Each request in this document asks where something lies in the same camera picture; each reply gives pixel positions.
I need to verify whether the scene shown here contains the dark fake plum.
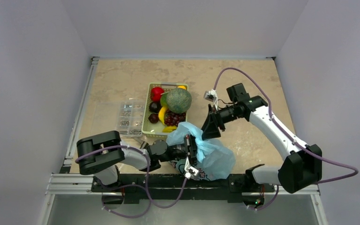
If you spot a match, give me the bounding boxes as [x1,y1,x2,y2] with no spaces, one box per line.
[149,101,162,113]
[148,113,160,124]

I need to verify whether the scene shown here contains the dark metal crank handle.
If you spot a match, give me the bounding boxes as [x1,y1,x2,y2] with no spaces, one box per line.
[133,137,150,150]

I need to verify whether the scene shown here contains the clear plastic screw box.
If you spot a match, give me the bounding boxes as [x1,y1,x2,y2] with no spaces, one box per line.
[90,99,145,138]

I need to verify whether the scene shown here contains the light blue plastic bag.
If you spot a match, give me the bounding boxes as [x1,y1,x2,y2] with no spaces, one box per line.
[166,122,236,181]

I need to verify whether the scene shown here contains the dark red fake grapes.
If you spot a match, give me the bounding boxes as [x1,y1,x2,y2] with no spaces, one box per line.
[164,110,186,127]

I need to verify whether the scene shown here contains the pale green plastic basket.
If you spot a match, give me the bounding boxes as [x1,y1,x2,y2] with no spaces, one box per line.
[142,82,189,139]

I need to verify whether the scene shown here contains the dark fake plum lower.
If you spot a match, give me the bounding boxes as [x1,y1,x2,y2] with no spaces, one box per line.
[148,113,160,124]

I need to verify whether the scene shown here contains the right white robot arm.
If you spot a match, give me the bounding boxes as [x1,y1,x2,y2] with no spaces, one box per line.
[202,83,322,194]

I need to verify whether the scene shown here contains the yellow fake starfruit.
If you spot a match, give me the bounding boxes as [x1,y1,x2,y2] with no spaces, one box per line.
[162,126,178,133]

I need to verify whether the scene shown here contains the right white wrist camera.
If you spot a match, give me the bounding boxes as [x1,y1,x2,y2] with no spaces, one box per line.
[203,89,218,110]

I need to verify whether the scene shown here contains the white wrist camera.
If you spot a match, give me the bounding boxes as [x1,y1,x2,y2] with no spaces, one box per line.
[184,158,200,180]
[203,89,218,110]

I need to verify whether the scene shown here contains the dark fake plum upper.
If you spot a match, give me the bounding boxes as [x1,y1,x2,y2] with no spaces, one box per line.
[149,101,162,113]

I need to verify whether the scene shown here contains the yellow fake banana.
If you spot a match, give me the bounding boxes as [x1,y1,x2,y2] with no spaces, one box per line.
[158,106,168,125]

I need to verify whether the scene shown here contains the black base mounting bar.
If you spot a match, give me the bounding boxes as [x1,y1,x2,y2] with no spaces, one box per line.
[91,173,275,205]

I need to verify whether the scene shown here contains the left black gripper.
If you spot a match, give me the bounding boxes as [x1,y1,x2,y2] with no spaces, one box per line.
[159,135,209,165]

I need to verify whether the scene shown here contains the red fake apple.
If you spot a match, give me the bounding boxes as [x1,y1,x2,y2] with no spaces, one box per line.
[150,87,165,102]

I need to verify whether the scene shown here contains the green fake mango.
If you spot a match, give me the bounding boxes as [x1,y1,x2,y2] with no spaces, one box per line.
[160,92,168,107]

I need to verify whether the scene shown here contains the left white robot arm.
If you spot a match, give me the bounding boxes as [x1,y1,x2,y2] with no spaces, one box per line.
[75,131,199,192]

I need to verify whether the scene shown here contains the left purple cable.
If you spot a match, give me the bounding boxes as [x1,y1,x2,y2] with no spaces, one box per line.
[75,145,189,218]

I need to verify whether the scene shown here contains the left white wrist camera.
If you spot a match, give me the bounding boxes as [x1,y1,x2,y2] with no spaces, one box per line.
[184,158,200,180]

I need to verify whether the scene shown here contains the green netted fake melon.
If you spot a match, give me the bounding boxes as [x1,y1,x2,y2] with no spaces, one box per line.
[166,88,192,113]

